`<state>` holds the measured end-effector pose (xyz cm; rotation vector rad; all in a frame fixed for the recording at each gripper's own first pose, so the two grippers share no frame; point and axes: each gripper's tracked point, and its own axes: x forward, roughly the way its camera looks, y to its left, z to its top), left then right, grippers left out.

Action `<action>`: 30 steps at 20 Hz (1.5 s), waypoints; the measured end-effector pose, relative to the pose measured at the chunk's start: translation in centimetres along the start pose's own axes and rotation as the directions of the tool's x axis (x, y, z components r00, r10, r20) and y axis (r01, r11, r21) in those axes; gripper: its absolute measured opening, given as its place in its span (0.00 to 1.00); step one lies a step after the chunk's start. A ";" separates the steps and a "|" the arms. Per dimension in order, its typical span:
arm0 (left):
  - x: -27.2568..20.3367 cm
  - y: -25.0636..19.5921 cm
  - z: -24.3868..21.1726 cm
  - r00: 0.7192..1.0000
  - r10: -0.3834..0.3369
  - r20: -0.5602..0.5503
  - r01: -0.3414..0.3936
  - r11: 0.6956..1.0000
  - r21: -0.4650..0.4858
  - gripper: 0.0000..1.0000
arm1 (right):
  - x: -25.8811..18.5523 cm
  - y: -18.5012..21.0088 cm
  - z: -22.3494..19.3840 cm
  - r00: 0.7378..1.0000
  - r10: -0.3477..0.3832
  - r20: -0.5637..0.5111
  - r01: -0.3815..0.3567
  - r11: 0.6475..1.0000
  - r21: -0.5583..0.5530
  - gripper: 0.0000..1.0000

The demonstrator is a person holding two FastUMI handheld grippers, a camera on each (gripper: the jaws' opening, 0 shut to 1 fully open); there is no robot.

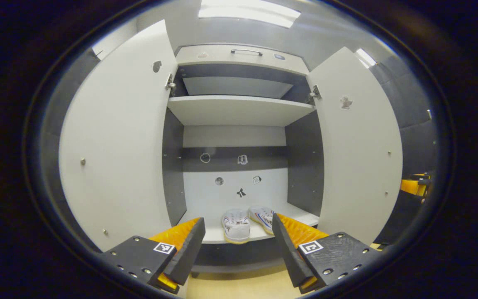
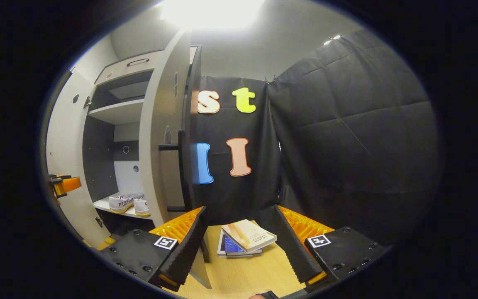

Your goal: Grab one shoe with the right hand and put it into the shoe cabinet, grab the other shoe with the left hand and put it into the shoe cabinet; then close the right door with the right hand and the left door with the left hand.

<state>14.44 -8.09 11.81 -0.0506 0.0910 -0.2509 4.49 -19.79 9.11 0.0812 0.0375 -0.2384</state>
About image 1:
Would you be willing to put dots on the white striped shoe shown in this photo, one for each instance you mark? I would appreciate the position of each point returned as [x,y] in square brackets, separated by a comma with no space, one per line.
[263,216]
[236,228]

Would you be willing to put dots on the large ceiling light panel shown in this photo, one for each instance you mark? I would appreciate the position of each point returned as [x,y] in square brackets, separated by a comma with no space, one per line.
[247,12]

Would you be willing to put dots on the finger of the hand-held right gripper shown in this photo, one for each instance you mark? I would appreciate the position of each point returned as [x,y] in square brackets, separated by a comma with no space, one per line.
[413,187]
[423,176]

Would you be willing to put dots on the metal door hinge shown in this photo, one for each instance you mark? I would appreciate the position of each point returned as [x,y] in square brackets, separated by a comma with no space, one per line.
[170,85]
[313,94]

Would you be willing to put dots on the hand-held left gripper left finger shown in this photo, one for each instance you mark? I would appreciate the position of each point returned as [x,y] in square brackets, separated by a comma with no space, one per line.
[189,253]

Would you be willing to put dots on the light grey cabinet shelf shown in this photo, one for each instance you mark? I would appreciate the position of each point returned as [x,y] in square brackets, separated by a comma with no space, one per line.
[212,232]
[239,110]

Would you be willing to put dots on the grey cabinet door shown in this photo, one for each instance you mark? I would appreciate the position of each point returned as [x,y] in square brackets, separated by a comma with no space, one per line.
[359,166]
[123,145]

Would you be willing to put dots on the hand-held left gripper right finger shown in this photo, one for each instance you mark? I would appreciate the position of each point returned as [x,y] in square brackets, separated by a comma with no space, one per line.
[288,253]

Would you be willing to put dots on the black backdrop cloth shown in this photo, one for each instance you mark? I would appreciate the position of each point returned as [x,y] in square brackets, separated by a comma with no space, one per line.
[417,124]

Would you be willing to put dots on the grey cabinet drawer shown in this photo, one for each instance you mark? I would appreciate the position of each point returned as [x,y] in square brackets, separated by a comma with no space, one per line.
[222,60]

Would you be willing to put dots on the small ceiling light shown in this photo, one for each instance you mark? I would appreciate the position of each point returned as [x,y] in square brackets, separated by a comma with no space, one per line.
[365,58]

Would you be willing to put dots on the grey shoe cabinet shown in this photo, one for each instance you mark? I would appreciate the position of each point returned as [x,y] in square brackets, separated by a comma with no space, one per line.
[235,187]

